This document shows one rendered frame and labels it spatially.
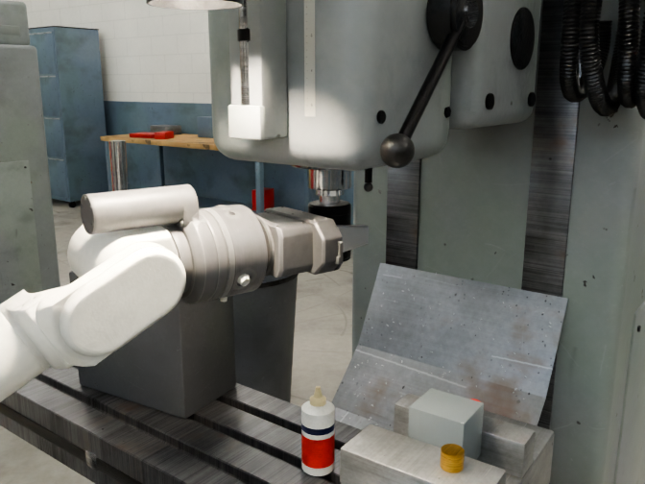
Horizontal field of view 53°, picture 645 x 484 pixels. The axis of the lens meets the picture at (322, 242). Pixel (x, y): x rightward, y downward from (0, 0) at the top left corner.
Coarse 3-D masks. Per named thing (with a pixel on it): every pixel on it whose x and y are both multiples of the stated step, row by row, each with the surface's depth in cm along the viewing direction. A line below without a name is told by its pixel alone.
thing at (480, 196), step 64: (640, 0) 81; (512, 128) 94; (576, 128) 88; (640, 128) 85; (384, 192) 109; (448, 192) 102; (512, 192) 96; (576, 192) 90; (640, 192) 89; (384, 256) 112; (448, 256) 104; (512, 256) 98; (576, 256) 92; (640, 256) 96; (576, 320) 94; (640, 320) 101; (576, 384) 96; (640, 384) 110; (576, 448) 97; (640, 448) 121
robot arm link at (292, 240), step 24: (216, 216) 60; (240, 216) 61; (264, 216) 67; (288, 216) 67; (312, 216) 66; (240, 240) 59; (264, 240) 61; (288, 240) 62; (312, 240) 64; (336, 240) 64; (240, 264) 59; (264, 264) 61; (288, 264) 63; (312, 264) 65; (336, 264) 65; (240, 288) 61
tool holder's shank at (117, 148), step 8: (112, 144) 94; (120, 144) 94; (112, 152) 94; (120, 152) 94; (112, 160) 95; (120, 160) 95; (112, 168) 95; (120, 168) 95; (112, 176) 95; (120, 176) 95; (112, 184) 96; (120, 184) 95; (128, 184) 96
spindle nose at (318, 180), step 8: (312, 176) 68; (320, 176) 67; (328, 176) 67; (336, 176) 67; (344, 176) 68; (312, 184) 68; (320, 184) 68; (328, 184) 67; (336, 184) 68; (344, 184) 68
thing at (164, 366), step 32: (160, 320) 89; (192, 320) 90; (224, 320) 96; (128, 352) 94; (160, 352) 91; (192, 352) 91; (224, 352) 97; (96, 384) 100; (128, 384) 96; (160, 384) 92; (192, 384) 92; (224, 384) 98
